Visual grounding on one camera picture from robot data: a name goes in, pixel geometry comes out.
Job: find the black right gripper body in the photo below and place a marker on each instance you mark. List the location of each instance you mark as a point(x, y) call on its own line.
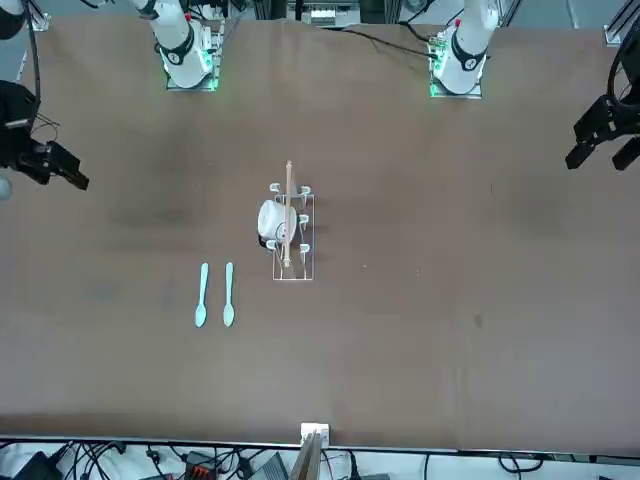
point(17, 105)

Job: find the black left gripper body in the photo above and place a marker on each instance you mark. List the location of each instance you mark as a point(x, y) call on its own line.
point(607, 120)

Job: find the blue plastic spoon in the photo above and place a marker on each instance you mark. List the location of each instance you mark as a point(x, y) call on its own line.
point(200, 315)

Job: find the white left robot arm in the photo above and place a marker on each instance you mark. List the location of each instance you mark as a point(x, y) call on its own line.
point(462, 65)

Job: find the green plastic spoon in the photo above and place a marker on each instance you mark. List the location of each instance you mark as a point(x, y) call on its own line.
point(229, 315)

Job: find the white cup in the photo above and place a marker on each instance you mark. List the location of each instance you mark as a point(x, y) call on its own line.
point(270, 220)

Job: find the wooden rod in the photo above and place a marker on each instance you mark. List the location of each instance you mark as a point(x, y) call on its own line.
point(288, 195)

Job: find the clear acrylic cup rack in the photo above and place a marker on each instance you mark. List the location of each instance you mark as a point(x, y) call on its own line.
point(301, 272)

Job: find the white circuit breaker unit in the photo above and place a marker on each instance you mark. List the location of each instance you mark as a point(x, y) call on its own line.
point(322, 16)

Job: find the black power adapter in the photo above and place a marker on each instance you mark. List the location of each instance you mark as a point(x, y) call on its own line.
point(35, 467)

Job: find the black red power device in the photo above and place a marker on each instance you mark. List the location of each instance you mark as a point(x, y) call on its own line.
point(201, 466)

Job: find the grey power adapter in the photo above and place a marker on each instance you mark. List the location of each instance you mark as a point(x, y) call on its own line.
point(272, 469)

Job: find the small white box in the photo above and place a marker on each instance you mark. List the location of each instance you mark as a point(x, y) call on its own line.
point(321, 430)

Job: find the wooden plank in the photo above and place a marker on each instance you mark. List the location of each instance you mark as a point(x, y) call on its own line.
point(307, 465)

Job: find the aluminium corner bracket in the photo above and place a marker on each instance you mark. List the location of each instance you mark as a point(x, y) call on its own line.
point(40, 22)

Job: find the aluminium frame profile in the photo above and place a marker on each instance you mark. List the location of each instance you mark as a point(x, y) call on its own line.
point(619, 27)

